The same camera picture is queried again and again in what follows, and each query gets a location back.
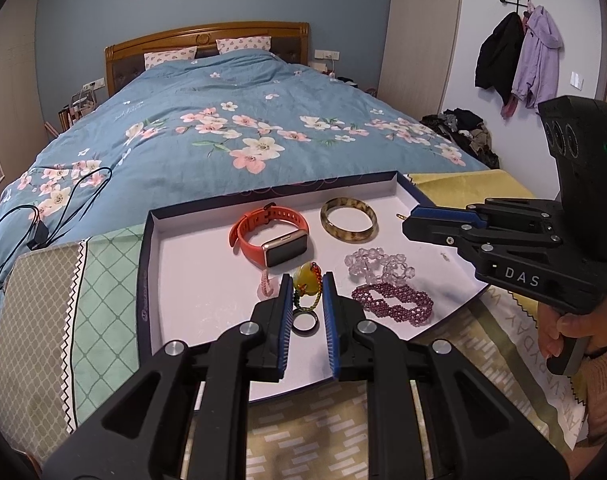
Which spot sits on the clothes pile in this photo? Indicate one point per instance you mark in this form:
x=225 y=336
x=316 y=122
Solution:
x=468 y=131

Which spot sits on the black jacket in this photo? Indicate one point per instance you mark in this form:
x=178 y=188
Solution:
x=499 y=55

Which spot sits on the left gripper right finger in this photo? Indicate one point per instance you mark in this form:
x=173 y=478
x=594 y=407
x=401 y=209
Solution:
x=430 y=412

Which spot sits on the right hand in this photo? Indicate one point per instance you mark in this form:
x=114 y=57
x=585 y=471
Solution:
x=555 y=329

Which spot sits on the orange smart watch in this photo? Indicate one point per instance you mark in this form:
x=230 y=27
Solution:
x=270 y=235

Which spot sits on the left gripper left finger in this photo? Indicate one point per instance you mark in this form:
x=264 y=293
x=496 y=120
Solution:
x=184 y=413

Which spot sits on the left dotted pillow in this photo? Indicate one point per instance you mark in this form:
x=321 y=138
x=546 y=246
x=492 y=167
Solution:
x=152 y=59

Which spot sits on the blue floral duvet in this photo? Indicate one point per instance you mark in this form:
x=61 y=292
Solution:
x=188 y=130

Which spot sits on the wooden headboard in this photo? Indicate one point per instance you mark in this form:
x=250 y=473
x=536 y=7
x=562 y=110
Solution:
x=124 y=62

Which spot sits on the yellow red charm pendant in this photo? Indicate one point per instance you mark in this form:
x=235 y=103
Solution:
x=307 y=282

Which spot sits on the dotted pillow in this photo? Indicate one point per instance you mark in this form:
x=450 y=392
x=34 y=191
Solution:
x=228 y=45
x=152 y=59

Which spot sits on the lilac jacket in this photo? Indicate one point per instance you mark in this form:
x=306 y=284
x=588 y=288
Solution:
x=537 y=71

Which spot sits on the gold tortoiseshell bangle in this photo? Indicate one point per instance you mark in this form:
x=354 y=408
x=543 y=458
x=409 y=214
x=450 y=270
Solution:
x=349 y=220

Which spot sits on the right dotted pillow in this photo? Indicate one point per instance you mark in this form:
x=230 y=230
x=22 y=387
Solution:
x=228 y=45

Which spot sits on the bedside shelf clutter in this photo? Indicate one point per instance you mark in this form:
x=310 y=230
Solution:
x=81 y=104

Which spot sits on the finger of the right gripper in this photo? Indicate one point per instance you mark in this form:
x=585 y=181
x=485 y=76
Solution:
x=443 y=232
x=462 y=216

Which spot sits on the wall socket plate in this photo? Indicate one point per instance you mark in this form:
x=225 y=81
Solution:
x=326 y=55

